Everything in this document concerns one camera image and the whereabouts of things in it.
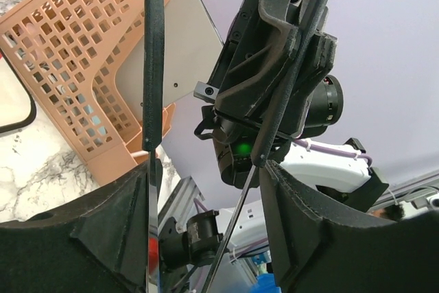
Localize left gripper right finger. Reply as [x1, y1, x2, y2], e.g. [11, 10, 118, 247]
[259, 161, 438, 292]

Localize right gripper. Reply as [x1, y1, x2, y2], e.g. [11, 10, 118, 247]
[194, 0, 338, 189]

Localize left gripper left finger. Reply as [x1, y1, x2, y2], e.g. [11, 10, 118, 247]
[1, 161, 163, 292]

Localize black metal tongs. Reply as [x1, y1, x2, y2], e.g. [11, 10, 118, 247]
[141, 0, 346, 293]

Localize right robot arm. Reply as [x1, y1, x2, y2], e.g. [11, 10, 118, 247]
[161, 0, 383, 266]

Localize strawberry tray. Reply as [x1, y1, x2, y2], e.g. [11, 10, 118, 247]
[1, 53, 37, 134]

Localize peach file organizer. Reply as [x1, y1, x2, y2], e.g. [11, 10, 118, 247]
[0, 0, 178, 185]

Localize aluminium frame rail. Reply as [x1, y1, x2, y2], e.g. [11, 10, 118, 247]
[158, 169, 438, 272]

